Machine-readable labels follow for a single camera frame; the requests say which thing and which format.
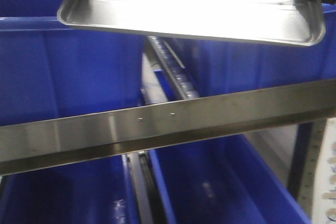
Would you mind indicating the small silver ribbed tray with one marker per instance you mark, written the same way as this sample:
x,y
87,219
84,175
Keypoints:
x,y
285,22

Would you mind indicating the blue bin middle left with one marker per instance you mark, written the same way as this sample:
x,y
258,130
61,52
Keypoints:
x,y
49,70

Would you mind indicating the blue bin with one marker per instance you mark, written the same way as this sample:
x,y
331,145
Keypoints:
x,y
223,180
217,67
49,70
98,191

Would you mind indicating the blue bin middle right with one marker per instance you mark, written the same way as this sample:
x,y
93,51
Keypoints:
x,y
217,67

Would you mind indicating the middle shelf roller track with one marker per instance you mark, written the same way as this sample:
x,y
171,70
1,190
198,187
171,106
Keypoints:
x,y
173,69

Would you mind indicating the steel lower shelf beam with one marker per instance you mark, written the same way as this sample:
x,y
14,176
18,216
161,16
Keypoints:
x,y
43,144

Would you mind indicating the blue bin bottom left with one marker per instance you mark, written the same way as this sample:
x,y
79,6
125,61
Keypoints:
x,y
98,191

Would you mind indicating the blue bin bottom right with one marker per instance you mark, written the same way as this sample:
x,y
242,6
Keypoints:
x,y
223,180

